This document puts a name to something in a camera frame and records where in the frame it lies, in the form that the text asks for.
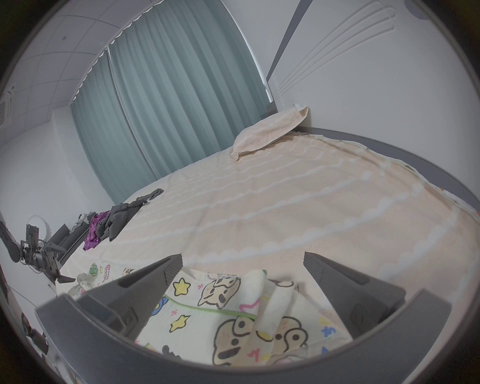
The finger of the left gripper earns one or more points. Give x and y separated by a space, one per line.
65 279
54 247

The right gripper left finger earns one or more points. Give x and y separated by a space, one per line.
138 303

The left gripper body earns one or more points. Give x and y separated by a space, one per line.
50 264

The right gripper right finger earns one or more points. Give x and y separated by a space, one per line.
348 300

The white printed pyjama top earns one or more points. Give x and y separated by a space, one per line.
210 318

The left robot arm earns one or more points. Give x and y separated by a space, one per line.
22 247

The bed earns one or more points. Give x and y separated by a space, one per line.
300 206

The purple garment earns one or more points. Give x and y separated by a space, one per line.
92 234

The black garment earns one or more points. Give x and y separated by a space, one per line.
122 217

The pale pink pillow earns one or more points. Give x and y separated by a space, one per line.
262 133

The blue-green curtain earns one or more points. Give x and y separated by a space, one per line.
168 93

